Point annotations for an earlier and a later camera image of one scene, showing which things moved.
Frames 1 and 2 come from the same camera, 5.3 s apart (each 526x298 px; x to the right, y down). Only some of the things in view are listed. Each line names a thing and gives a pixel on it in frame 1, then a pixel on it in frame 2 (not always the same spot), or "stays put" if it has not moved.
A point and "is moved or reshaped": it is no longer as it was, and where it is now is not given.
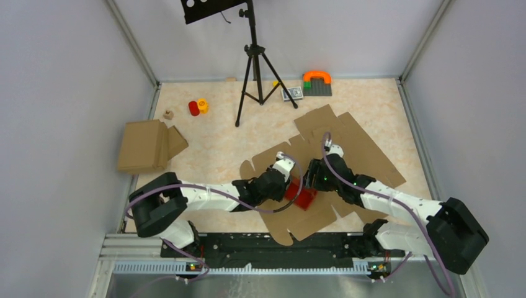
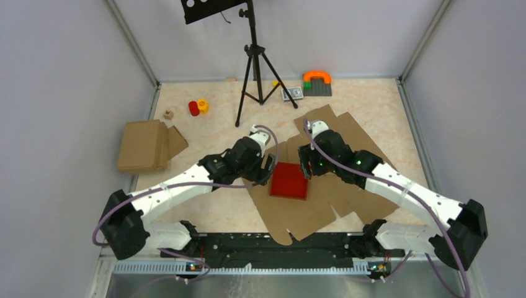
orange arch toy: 326,77 stays put
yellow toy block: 203,105 stays put
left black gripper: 279,195 -> 260,176
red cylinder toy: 193,108 stays put
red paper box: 305,198 is moved or reshaped
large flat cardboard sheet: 320,129 stays put
